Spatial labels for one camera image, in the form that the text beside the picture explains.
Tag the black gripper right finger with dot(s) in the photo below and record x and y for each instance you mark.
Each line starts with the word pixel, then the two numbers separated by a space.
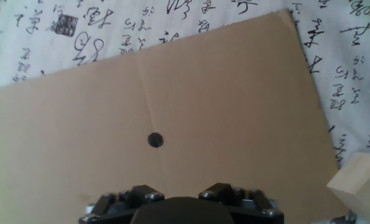
pixel 253 202

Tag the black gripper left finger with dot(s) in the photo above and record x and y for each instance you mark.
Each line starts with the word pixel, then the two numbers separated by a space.
pixel 110 202

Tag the light wooden block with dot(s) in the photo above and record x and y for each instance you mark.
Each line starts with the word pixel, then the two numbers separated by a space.
pixel 362 186

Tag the brown cardboard sheet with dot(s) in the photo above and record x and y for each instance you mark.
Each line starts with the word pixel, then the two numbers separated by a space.
pixel 219 93

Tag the white calligraphy print cloth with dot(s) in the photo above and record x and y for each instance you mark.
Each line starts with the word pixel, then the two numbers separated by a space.
pixel 32 46

